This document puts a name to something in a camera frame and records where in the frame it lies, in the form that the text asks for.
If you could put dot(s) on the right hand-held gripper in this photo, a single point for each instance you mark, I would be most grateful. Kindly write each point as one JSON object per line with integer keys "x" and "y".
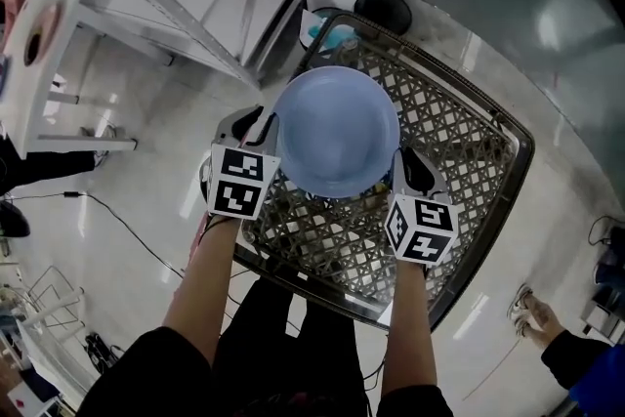
{"x": 420, "y": 229}

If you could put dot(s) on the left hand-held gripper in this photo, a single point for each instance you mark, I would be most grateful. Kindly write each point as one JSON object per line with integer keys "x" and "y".
{"x": 239, "y": 180}

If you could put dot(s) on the person's right forearm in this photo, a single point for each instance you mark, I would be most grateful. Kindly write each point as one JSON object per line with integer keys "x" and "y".
{"x": 409, "y": 322}

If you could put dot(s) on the person's left forearm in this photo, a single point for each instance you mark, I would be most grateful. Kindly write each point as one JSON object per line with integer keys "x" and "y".
{"x": 207, "y": 278}

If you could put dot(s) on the white plastic bag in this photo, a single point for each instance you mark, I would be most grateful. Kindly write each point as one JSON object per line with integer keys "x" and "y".
{"x": 312, "y": 27}

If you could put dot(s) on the person's legs in black trousers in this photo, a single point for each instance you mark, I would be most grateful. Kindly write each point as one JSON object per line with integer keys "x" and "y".
{"x": 293, "y": 356}

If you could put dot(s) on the white table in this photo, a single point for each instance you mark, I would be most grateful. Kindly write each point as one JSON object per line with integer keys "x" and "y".
{"x": 29, "y": 102}

